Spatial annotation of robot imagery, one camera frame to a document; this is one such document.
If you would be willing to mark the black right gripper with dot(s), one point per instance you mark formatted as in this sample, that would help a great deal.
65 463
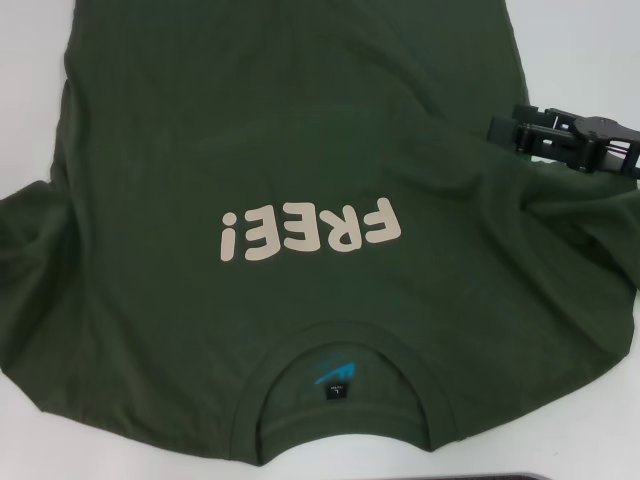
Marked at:
615 147

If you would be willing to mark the dark green FREE t-shirt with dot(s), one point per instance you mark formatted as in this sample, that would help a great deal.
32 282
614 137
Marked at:
320 125

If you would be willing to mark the dark rounded panel edge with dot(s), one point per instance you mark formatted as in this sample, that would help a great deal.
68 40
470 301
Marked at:
470 476

